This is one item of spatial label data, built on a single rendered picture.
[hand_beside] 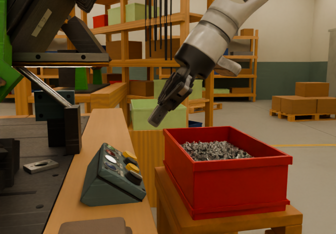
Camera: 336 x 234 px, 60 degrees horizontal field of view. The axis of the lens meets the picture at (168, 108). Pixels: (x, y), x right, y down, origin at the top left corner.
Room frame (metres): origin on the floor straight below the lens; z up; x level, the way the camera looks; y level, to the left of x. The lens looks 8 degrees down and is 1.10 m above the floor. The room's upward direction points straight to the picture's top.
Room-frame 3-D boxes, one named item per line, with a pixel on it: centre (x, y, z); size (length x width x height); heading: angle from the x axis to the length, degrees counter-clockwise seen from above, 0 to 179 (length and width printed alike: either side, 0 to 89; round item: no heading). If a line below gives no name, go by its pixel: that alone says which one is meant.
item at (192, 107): (7.43, -0.71, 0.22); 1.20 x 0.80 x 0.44; 133
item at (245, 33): (9.19, -1.15, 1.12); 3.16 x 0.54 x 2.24; 93
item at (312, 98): (6.24, -2.97, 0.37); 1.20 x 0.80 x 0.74; 101
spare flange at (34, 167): (0.56, 0.25, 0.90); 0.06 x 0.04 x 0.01; 137
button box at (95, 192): (0.48, 0.09, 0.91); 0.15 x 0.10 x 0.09; 11
